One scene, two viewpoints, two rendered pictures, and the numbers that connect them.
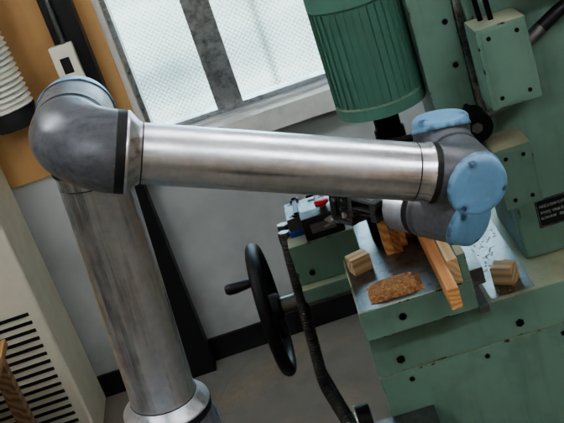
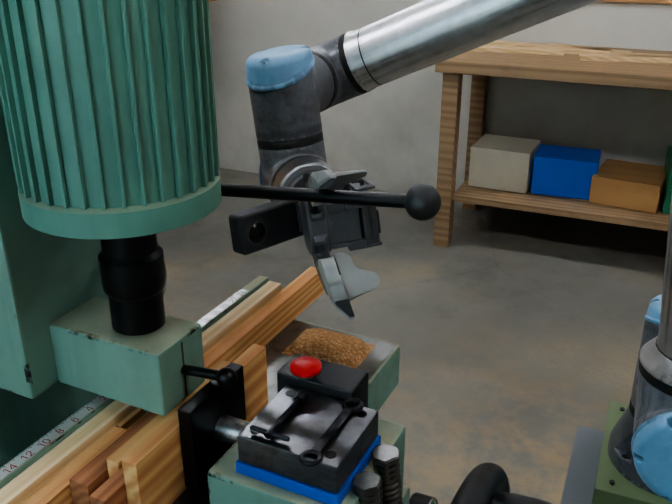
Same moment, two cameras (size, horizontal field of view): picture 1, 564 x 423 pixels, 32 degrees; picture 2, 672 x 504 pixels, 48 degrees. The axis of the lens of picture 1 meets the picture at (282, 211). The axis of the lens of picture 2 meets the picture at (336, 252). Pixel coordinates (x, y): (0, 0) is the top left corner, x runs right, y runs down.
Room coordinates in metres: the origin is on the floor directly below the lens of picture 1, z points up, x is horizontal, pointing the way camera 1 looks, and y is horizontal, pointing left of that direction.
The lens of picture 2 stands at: (2.36, 0.18, 1.41)
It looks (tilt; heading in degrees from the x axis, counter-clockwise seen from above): 24 degrees down; 203
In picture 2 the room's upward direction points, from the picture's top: straight up
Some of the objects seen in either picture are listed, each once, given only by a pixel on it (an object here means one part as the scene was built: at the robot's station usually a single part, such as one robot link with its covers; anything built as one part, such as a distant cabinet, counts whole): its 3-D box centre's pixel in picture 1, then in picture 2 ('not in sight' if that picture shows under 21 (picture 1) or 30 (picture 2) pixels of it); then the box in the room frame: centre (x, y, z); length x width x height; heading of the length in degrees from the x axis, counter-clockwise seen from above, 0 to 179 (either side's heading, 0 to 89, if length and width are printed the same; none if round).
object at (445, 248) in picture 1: (421, 207); (131, 416); (1.84, -0.27, 0.92); 0.60 x 0.02 x 0.05; 177
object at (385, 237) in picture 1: (377, 216); (204, 428); (1.84, -0.18, 0.94); 0.22 x 0.02 x 0.08; 177
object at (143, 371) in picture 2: not in sight; (129, 358); (1.83, -0.27, 0.99); 0.14 x 0.07 x 0.09; 87
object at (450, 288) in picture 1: (417, 222); (178, 398); (1.79, -0.25, 0.92); 0.66 x 0.02 x 0.04; 177
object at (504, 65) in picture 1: (503, 59); not in sight; (1.67, -0.46, 1.23); 0.09 x 0.08 x 0.15; 87
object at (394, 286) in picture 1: (393, 284); (328, 343); (1.60, -0.15, 0.91); 0.10 x 0.07 x 0.02; 87
